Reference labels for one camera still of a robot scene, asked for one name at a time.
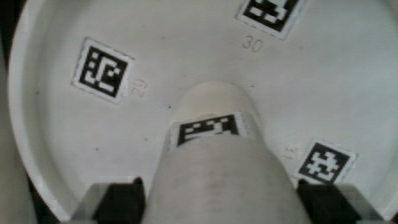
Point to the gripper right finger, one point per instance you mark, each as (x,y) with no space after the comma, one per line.
(336,204)

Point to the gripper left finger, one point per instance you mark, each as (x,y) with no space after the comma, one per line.
(112,204)

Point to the white cylindrical table leg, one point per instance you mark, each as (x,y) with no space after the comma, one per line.
(220,184)

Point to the white round table top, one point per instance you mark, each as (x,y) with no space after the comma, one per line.
(126,64)

